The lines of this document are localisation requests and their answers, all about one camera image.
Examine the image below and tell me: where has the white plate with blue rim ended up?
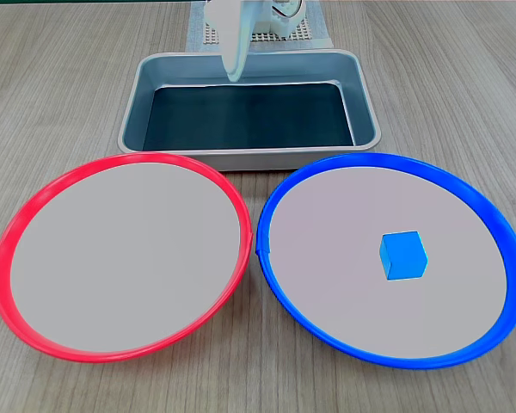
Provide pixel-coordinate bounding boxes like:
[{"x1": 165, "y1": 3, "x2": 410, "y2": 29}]
[{"x1": 255, "y1": 151, "x2": 516, "y2": 372}]

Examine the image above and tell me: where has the pale perforated base plate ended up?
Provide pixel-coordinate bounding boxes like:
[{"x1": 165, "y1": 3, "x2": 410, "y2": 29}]
[{"x1": 200, "y1": 15, "x2": 314, "y2": 45}]

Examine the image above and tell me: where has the small blue cube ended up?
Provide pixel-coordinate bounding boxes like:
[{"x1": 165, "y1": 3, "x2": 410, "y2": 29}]
[{"x1": 378, "y1": 230, "x2": 429, "y2": 282}]

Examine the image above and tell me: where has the white plate with red rim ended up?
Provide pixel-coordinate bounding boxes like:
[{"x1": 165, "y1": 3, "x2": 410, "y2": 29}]
[{"x1": 0, "y1": 151, "x2": 255, "y2": 365}]

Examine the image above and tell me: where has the steel tray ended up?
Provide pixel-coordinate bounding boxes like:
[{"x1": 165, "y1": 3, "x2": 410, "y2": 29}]
[{"x1": 117, "y1": 48, "x2": 383, "y2": 172}]

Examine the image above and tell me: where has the translucent sheet under base plate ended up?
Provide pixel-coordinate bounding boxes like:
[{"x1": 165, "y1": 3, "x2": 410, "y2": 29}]
[{"x1": 186, "y1": 0, "x2": 334, "y2": 52}]

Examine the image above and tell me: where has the black tray mat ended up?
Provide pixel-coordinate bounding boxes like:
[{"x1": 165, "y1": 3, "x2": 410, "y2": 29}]
[{"x1": 142, "y1": 82, "x2": 356, "y2": 152}]

